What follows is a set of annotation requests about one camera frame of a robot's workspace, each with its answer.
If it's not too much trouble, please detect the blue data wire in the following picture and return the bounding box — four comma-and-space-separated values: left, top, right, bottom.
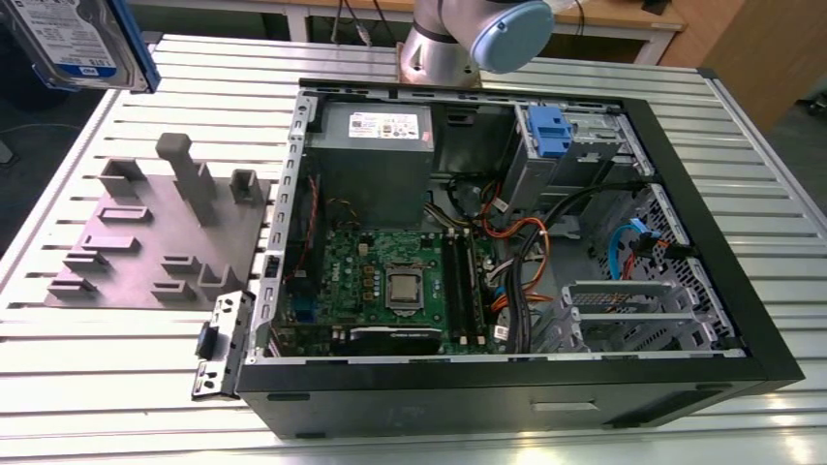
605, 220, 660, 282

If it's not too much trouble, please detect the orange power wire black plug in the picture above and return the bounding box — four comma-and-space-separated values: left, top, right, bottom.
636, 236, 696, 261

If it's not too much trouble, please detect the hard disk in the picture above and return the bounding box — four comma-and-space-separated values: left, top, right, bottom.
0, 0, 161, 94

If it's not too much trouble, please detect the metal disk bay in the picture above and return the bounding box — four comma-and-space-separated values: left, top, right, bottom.
560, 278, 737, 353

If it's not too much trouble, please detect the CPU socket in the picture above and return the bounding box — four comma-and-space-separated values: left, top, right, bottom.
381, 261, 434, 319

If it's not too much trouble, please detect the green motherboard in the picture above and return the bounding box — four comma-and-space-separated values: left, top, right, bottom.
273, 227, 512, 357

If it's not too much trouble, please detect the silver CPU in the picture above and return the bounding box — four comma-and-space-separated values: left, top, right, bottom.
390, 276, 428, 304

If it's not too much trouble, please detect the grey power supply unit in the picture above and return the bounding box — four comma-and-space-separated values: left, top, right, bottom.
302, 101, 434, 232

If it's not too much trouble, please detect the black RAM slot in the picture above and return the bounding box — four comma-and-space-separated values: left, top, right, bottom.
461, 230, 486, 343
444, 230, 470, 340

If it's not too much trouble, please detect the black graphics card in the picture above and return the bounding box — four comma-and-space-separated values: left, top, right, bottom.
332, 325, 444, 357

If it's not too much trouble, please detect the blue drive latch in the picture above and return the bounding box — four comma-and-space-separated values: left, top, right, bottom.
525, 104, 573, 159

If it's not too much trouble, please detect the metal optical drive cage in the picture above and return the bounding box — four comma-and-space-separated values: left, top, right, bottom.
502, 100, 653, 214

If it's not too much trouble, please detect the black open PC case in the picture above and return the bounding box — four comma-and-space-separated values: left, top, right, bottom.
234, 77, 807, 440

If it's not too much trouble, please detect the grey parts rack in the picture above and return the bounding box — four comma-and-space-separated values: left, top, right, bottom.
42, 133, 272, 311

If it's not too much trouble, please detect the light wooden desk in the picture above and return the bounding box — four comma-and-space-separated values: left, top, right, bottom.
554, 0, 685, 67

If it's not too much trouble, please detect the orange wire bundle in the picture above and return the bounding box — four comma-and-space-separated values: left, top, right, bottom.
480, 217, 558, 316

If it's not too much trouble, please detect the thin red wire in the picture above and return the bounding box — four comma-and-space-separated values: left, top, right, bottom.
305, 171, 322, 248

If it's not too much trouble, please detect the black cable bundle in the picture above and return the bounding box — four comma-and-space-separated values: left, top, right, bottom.
502, 181, 644, 354

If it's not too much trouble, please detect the metal expansion slot bracket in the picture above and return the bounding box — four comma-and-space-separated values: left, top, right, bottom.
189, 290, 257, 401

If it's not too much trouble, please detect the white metal desk frame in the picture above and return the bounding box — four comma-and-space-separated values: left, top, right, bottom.
257, 0, 414, 43

